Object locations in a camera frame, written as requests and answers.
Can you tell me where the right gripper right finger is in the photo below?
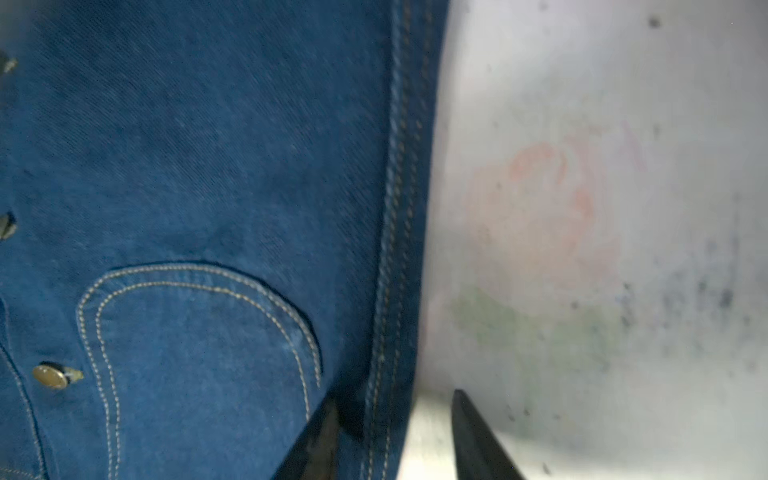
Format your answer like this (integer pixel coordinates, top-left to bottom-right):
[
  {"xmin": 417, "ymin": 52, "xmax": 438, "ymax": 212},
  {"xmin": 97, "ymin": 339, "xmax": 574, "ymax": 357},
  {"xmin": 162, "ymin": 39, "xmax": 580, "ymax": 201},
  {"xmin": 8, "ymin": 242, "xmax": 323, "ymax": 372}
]
[{"xmin": 451, "ymin": 389, "xmax": 524, "ymax": 480}]

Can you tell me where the dark navy denim skirt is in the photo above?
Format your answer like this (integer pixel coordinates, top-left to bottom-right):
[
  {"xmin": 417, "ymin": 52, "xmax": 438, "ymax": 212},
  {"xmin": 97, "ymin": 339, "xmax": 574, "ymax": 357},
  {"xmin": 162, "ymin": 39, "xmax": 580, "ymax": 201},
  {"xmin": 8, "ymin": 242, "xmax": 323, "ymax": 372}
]
[{"xmin": 1, "ymin": 1, "xmax": 449, "ymax": 479}]

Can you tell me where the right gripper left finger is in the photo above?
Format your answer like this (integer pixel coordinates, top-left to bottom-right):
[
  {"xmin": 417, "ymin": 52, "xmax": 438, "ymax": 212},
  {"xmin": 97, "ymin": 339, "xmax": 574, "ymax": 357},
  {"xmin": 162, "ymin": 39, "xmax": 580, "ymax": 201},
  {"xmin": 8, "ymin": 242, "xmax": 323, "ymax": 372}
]
[{"xmin": 272, "ymin": 395, "xmax": 341, "ymax": 480}]

